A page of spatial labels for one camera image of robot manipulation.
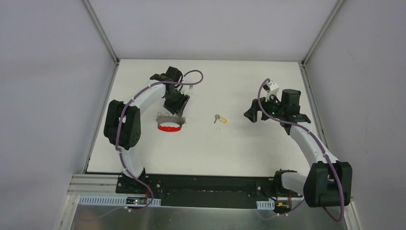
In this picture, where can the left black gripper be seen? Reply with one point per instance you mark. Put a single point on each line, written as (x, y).
(176, 103)

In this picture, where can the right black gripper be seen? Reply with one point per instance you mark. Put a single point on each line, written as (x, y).
(259, 109)

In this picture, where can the silver key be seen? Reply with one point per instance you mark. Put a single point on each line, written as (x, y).
(216, 117)

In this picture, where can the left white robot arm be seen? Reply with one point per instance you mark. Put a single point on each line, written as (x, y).
(123, 120)

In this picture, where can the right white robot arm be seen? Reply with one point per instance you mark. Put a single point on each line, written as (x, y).
(328, 183)

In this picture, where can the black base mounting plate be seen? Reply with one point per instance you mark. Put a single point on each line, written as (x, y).
(205, 191)

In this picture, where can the right controller board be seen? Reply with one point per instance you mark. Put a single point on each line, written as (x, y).
(283, 205)

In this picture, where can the controller board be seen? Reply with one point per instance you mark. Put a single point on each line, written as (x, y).
(283, 205)
(136, 201)

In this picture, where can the left controller board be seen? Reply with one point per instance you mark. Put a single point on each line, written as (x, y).
(136, 201)

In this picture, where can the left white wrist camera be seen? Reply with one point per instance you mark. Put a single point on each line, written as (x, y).
(185, 87)

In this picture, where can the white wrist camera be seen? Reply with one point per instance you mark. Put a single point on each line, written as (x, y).
(272, 89)
(185, 87)

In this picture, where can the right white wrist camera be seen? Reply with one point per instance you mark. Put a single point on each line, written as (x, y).
(272, 89)

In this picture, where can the right white slotted cable duct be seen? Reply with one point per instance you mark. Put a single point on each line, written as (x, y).
(265, 205)

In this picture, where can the aluminium frame rail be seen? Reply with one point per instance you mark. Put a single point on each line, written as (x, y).
(93, 184)

